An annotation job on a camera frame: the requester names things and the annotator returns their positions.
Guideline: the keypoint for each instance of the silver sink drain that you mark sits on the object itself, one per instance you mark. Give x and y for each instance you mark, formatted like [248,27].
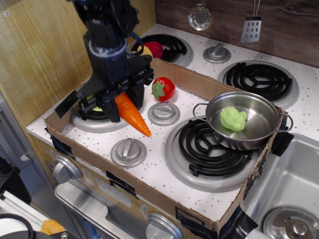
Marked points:
[290,222]

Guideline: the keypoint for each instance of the silver knob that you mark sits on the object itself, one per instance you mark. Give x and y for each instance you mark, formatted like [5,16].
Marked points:
[128,153]
[164,114]
[217,54]

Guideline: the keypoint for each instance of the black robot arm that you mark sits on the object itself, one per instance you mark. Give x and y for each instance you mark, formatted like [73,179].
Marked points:
[109,24]

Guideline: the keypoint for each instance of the black burner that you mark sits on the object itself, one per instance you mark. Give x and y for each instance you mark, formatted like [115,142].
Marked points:
[173,47]
[86,114]
[205,155]
[267,81]

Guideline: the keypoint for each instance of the silver oven dial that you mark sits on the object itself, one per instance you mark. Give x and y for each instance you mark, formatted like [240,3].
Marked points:
[65,170]
[159,227]

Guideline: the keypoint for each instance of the silver knob front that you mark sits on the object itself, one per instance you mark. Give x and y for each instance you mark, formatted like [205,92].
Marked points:
[128,153]

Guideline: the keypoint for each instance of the silver knob back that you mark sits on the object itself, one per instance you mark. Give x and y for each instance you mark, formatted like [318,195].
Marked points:
[217,54]

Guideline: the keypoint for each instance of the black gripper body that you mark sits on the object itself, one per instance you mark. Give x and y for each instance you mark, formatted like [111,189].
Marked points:
[113,73]

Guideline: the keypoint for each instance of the steel pan with handles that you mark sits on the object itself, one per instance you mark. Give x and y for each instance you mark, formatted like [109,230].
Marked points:
[263,120]

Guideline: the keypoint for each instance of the silver sink basin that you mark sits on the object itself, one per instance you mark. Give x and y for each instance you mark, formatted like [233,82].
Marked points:
[289,179]

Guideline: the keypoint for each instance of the back right black burner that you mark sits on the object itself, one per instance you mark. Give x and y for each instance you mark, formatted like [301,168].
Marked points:
[267,81]

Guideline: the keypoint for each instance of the left silver oven dial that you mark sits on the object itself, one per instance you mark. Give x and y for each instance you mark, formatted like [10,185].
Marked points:
[65,170]

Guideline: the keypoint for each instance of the hanging silver strainer ladle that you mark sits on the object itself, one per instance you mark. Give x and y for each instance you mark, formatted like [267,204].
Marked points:
[200,17]

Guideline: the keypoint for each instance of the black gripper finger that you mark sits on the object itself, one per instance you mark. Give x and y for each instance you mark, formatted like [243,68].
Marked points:
[110,108]
[136,92]

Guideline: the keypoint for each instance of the green toy lettuce piece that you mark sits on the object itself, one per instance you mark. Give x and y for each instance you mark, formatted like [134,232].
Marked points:
[233,119]

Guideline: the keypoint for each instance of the front left black burner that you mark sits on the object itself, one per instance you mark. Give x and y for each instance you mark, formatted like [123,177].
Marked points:
[86,114]

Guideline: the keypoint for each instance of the orange toy carrot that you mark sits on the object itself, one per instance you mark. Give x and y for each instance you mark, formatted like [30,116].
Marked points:
[129,112]

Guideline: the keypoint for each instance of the orange sponge piece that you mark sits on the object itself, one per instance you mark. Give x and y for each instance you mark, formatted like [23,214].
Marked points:
[50,227]

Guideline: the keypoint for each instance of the silver knob centre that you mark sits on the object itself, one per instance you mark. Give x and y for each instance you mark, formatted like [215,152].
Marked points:
[164,114]

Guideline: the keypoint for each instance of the front right black burner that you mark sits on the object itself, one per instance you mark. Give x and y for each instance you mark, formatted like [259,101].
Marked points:
[205,155]

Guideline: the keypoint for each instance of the red yellow toy apple half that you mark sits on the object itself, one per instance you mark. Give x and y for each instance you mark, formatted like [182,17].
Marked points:
[154,49]

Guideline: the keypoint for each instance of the cardboard fence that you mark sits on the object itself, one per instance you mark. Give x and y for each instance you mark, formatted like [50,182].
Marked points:
[151,183]

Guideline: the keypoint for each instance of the red toy strawberry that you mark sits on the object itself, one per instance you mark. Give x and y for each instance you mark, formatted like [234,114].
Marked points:
[163,89]

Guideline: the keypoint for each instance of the back left black burner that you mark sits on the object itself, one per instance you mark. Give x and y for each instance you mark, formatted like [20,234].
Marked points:
[173,47]

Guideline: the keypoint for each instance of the yellow-green plate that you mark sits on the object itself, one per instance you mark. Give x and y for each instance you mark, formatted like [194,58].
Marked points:
[93,105]

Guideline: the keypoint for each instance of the silver oven door handle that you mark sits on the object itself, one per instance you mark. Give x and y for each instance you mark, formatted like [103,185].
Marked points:
[94,216]

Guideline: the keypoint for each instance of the hanging silver slotted spatula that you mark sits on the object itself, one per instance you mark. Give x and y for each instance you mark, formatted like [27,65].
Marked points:
[252,26]

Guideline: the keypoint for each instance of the right silver oven dial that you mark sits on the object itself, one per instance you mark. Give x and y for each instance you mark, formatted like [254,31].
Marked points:
[159,227]

